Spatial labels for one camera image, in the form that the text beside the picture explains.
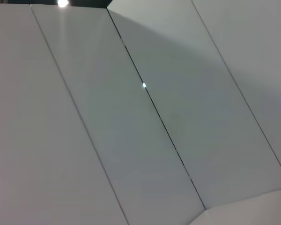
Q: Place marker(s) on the bright ceiling lamp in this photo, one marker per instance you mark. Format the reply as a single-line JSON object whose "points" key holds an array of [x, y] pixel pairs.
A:
{"points": [[62, 2]]}

